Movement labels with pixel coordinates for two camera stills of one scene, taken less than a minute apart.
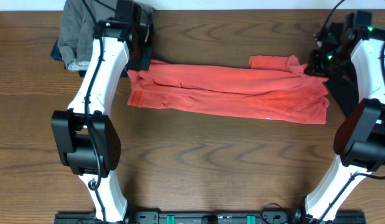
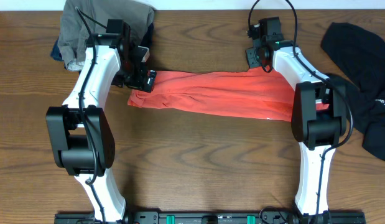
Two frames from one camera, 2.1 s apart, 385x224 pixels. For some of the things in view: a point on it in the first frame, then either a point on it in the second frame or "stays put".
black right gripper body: x=324 y=65 -> x=254 y=57
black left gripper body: x=142 y=61 -> x=135 y=78
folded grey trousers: x=76 y=32 stays put
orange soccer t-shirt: x=272 y=87 stays put
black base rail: x=339 y=217 stays put
